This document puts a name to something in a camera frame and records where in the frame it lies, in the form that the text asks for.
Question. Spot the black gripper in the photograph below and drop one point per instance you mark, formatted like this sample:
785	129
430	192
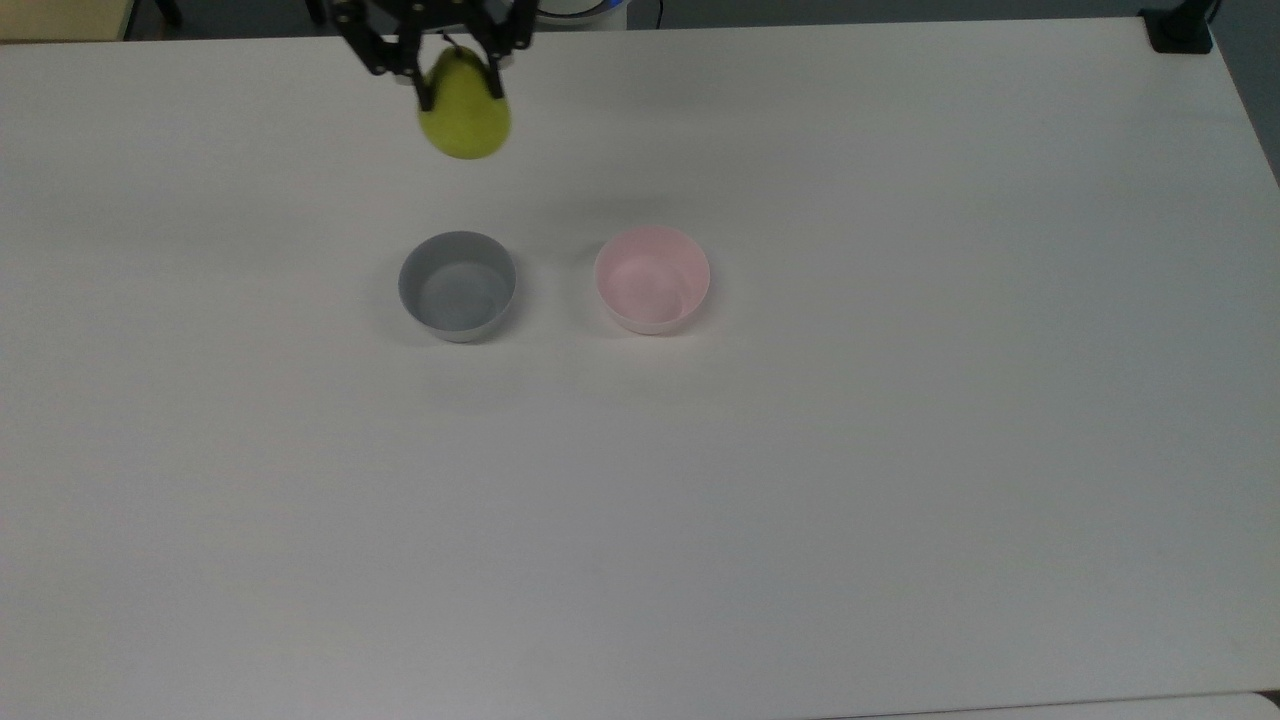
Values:
440	14

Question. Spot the green pear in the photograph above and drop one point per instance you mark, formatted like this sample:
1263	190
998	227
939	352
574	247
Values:
465	115

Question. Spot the grey bowl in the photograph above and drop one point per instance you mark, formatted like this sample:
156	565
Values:
457	288

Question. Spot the pink bowl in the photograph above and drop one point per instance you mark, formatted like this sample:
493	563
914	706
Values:
652	282

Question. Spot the black tripod leg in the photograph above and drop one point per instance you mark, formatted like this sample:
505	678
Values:
168	10

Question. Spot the yellow wooden table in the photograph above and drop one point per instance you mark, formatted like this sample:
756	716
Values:
62	18

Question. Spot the black corner table clamp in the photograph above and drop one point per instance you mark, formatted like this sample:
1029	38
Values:
1180	30

